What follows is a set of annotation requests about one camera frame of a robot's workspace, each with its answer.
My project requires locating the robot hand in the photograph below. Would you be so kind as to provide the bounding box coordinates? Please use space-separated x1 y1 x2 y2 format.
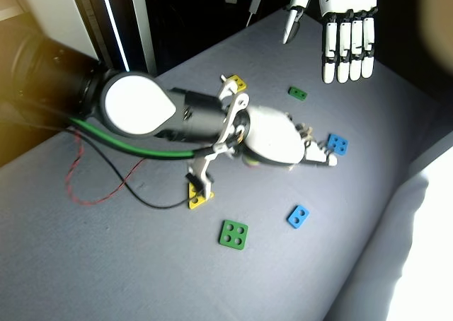
243 105 338 172
282 0 378 85

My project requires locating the green two-hole block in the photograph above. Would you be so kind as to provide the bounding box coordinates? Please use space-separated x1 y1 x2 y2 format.
287 86 309 101

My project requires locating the blue four-hole square block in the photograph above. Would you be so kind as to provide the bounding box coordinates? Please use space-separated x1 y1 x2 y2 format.
326 133 350 156

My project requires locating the yellow rectangular block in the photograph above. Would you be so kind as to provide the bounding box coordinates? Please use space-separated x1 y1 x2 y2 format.
225 74 248 91

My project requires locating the blue two-hole block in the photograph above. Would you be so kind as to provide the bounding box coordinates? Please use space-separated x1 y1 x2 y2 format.
286 204 311 229

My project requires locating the yellow triangle block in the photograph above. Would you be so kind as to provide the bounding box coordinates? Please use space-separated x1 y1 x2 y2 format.
187 181 215 211

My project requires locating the green four-hole square block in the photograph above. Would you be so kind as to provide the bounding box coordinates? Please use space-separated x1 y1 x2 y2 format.
218 219 249 252

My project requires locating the white handheld tool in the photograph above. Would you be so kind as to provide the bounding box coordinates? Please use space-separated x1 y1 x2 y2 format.
246 0 268 27

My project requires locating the grey table cloth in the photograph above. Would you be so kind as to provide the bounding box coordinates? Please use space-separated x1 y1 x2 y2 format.
0 8 453 321

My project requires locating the white cabinet panel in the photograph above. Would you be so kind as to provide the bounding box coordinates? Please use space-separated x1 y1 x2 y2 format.
13 0 102 62

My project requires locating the green cable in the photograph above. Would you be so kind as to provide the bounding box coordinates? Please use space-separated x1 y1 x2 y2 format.
68 117 200 160

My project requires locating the white vertical post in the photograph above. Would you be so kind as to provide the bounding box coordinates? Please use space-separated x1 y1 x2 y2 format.
127 0 158 76

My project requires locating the red and black twisted cable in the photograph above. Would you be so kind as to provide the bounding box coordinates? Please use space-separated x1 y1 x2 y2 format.
64 129 147 206

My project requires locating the black frame with light strip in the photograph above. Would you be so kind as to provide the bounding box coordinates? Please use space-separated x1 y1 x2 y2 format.
67 0 130 73

